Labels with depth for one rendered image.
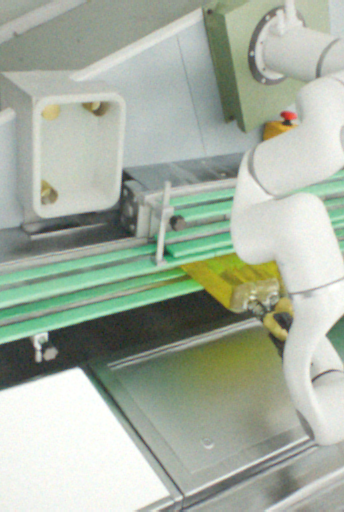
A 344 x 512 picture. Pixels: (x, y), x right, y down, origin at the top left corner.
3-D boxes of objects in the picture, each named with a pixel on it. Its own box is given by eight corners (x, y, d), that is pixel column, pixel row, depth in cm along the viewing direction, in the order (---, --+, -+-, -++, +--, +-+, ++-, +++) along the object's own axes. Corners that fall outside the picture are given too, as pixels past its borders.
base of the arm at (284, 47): (249, 11, 117) (308, 27, 106) (298, -12, 121) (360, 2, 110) (256, 87, 126) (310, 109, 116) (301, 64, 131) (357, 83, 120)
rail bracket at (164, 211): (133, 247, 121) (167, 279, 112) (140, 168, 112) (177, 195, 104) (146, 244, 122) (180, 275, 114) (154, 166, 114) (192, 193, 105)
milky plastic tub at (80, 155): (17, 201, 117) (34, 221, 111) (15, 83, 106) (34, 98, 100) (99, 189, 126) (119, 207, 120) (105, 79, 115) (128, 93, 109)
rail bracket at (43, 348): (12, 338, 116) (39, 381, 107) (11, 308, 113) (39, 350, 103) (32, 333, 118) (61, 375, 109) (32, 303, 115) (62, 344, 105)
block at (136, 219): (116, 224, 125) (133, 239, 120) (120, 181, 120) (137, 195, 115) (132, 221, 127) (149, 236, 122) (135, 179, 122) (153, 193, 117)
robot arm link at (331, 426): (332, 271, 88) (381, 407, 89) (250, 302, 86) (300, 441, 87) (359, 272, 80) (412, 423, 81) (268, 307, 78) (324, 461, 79)
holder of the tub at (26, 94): (17, 224, 120) (33, 243, 114) (15, 84, 106) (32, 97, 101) (96, 211, 129) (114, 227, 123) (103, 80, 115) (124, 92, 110)
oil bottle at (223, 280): (175, 264, 130) (236, 318, 115) (178, 241, 127) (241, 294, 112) (196, 259, 133) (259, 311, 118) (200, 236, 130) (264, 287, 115)
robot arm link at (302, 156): (283, 96, 98) (230, 117, 89) (357, 58, 88) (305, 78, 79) (316, 175, 100) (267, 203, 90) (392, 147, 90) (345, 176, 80)
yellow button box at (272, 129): (258, 149, 146) (279, 160, 141) (264, 118, 142) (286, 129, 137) (280, 146, 149) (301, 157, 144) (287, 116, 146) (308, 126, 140)
